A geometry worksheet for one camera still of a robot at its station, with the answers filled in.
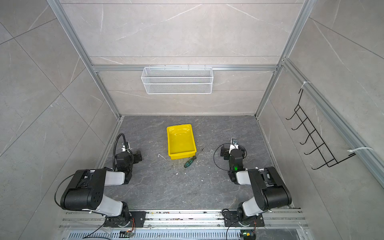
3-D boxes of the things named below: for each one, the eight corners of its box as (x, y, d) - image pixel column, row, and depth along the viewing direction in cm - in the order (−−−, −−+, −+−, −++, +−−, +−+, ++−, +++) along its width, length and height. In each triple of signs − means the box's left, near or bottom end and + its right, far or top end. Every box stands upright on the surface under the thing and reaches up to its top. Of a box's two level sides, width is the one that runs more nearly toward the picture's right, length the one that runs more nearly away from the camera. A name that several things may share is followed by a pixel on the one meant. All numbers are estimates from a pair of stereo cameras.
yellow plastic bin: (170, 162, 96) (169, 156, 90) (167, 131, 112) (166, 125, 106) (197, 157, 98) (197, 152, 93) (190, 128, 114) (190, 122, 109)
